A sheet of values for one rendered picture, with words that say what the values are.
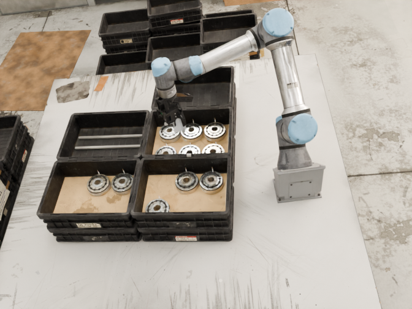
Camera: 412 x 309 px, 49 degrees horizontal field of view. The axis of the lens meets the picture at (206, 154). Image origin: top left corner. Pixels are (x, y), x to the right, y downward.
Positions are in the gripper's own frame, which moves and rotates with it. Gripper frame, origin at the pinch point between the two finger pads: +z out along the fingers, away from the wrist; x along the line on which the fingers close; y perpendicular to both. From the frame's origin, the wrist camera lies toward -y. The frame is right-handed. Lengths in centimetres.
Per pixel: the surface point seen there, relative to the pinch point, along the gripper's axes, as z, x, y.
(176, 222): 17.3, 27.0, 26.7
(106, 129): 14.4, -43.4, 17.2
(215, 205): 20.4, 29.6, 8.6
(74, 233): 26, -7, 59
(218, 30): 37, -103, -107
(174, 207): 20.0, 18.0, 21.8
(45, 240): 32, -20, 70
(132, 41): 44, -157, -64
